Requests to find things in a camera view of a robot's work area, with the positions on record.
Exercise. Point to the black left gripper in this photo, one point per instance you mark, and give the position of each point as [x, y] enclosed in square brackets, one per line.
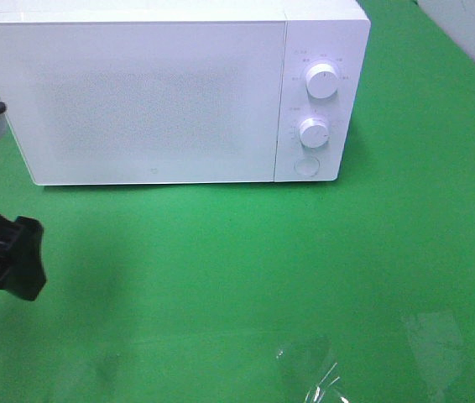
[21, 269]

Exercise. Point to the round door release button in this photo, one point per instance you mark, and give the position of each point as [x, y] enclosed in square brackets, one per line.
[307, 166]

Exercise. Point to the white microwave door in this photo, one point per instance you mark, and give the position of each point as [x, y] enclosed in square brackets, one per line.
[125, 103]

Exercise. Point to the white microwave knob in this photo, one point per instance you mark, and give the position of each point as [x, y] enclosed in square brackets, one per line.
[322, 80]
[314, 132]

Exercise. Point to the white microwave oven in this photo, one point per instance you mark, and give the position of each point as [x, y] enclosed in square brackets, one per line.
[315, 31]

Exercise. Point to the clear plastic film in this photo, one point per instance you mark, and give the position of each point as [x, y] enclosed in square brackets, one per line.
[421, 359]

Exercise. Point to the green table mat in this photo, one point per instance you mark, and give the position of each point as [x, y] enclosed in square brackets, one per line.
[186, 293]

